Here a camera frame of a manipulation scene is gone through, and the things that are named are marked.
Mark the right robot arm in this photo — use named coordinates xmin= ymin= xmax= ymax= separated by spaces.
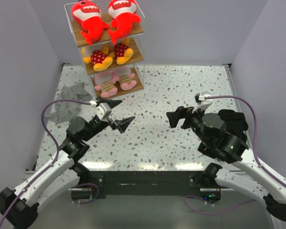
xmin=166 ymin=106 xmax=286 ymax=222

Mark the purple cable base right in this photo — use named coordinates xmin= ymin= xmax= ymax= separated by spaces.
xmin=183 ymin=195 xmax=256 ymax=216

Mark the purple cable base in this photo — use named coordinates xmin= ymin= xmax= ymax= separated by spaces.
xmin=183 ymin=195 xmax=256 ymax=216
xmin=72 ymin=183 xmax=100 ymax=206

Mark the red shark plush with face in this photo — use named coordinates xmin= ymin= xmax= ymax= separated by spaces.
xmin=71 ymin=0 xmax=109 ymax=46

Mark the pink pig plush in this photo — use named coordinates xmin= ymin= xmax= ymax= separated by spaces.
xmin=94 ymin=71 xmax=118 ymax=98
xmin=112 ymin=66 xmax=137 ymax=91

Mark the orange doll polka dot dress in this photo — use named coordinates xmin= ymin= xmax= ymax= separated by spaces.
xmin=109 ymin=38 xmax=133 ymax=65

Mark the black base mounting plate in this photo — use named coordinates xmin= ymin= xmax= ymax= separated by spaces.
xmin=70 ymin=170 xmax=222 ymax=203

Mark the black cloth right side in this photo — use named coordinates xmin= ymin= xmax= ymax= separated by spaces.
xmin=197 ymin=109 xmax=249 ymax=161

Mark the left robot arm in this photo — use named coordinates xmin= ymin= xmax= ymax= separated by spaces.
xmin=0 ymin=97 xmax=134 ymax=229

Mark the white wire wooden shelf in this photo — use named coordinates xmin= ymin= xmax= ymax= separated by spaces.
xmin=64 ymin=0 xmax=145 ymax=99

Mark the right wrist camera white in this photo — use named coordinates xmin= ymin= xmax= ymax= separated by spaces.
xmin=192 ymin=92 xmax=213 ymax=113

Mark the grey crumpled cloth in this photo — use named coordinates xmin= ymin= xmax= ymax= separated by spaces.
xmin=43 ymin=83 xmax=92 ymax=123

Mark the orange doll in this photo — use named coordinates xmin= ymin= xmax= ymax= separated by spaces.
xmin=81 ymin=44 xmax=113 ymax=72

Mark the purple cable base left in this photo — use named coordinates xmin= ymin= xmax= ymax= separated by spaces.
xmin=72 ymin=183 xmax=100 ymax=206

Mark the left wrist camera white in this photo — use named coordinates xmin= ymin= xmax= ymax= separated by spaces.
xmin=90 ymin=101 xmax=112 ymax=121

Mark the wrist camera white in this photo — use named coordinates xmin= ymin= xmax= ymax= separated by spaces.
xmin=192 ymin=92 xmax=213 ymax=113
xmin=90 ymin=101 xmax=112 ymax=121

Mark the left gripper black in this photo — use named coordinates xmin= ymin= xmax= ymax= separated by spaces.
xmin=82 ymin=97 xmax=134 ymax=142

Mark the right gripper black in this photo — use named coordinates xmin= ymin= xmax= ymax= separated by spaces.
xmin=166 ymin=103 xmax=212 ymax=146

